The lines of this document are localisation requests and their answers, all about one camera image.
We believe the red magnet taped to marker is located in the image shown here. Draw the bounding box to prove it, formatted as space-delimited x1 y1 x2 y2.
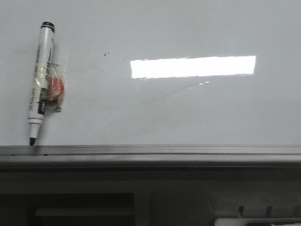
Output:
44 42 69 113

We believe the white black whiteboard marker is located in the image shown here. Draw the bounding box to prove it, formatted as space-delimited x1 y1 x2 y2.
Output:
28 22 55 146

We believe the white whiteboard surface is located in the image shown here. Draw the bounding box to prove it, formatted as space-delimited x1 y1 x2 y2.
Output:
0 0 301 145

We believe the white tray below board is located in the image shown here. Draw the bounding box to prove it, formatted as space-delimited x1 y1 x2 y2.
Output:
214 217 301 226

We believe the dark hook left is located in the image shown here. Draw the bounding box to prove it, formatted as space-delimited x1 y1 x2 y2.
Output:
238 206 244 218

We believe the dark hook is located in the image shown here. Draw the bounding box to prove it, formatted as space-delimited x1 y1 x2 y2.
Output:
238 206 244 218
265 206 272 218

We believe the dark hook middle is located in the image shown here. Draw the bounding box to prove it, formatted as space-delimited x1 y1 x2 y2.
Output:
265 206 272 218

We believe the grey aluminium whiteboard frame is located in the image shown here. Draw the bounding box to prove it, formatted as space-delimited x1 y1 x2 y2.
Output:
0 145 301 170

